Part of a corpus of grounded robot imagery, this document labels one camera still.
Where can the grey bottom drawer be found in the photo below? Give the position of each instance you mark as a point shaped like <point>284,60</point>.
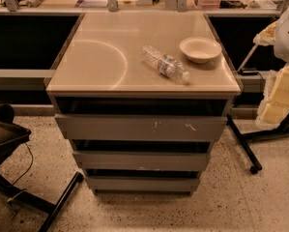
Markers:
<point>165,185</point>

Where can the black wheeled stand base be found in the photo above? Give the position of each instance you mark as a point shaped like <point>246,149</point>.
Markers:
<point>244,138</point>

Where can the grey middle drawer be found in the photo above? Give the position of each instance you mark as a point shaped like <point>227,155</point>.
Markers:
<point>140,161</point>

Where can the grey drawer cabinet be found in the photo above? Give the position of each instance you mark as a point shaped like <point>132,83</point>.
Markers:
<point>103,73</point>

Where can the clear plastic water bottle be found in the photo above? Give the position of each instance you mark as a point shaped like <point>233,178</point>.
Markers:
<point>165,64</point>

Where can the grey top drawer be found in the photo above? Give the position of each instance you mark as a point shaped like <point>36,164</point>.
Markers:
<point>140,128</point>

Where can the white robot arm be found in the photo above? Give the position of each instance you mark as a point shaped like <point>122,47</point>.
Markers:
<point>281,46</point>

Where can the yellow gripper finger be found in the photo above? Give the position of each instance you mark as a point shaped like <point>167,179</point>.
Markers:
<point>274,108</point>
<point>266,36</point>

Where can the white rod with stand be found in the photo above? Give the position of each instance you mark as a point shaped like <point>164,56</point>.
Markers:
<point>240,68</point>

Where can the white bowl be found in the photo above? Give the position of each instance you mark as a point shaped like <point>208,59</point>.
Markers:
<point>200,50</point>

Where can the grey drawer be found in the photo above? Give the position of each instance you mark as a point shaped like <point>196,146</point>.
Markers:
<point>165,185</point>
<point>140,128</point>
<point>140,161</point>

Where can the black chair left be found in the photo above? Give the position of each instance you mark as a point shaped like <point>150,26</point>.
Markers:
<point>11,136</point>

